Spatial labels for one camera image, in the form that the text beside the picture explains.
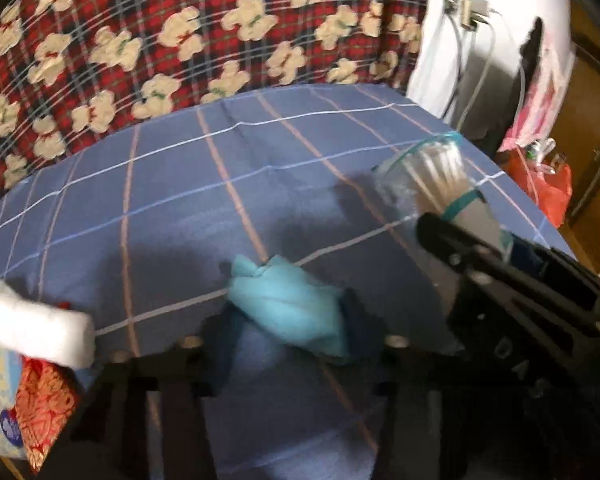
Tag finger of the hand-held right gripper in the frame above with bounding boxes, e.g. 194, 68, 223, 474
416, 212, 600, 337
509, 239, 600, 312

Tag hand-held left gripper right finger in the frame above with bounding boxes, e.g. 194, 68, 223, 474
338, 288, 462, 480

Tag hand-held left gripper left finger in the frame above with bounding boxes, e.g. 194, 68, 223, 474
40, 306, 248, 480

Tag clear cotton swab container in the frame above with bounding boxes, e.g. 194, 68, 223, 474
372, 131, 511, 261

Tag light blue cloth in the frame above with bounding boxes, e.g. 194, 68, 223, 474
225, 254, 353, 366

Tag red plastic bag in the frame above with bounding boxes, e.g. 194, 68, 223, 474
500, 147, 573, 228

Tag clear plastic bottles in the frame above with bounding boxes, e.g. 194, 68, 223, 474
524, 137, 569, 177

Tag brown wooden door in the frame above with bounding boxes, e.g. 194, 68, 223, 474
555, 35, 600, 281

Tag pink plastic bag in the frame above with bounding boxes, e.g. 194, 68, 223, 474
497, 30, 576, 153

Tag blue checked bedsheet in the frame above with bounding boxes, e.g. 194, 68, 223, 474
0, 84, 578, 480

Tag red patterned pouch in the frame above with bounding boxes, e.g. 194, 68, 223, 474
15, 302, 78, 476

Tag white cotton roll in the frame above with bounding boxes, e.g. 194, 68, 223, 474
0, 277, 97, 368

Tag white power adapter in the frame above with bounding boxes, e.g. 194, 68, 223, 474
457, 0, 491, 28

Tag red plaid bear blanket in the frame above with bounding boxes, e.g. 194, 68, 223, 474
0, 0, 433, 211

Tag white cable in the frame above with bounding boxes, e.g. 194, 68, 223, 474
457, 9, 500, 133
445, 12, 470, 123

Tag black hanging strap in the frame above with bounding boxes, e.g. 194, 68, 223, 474
517, 17, 544, 126

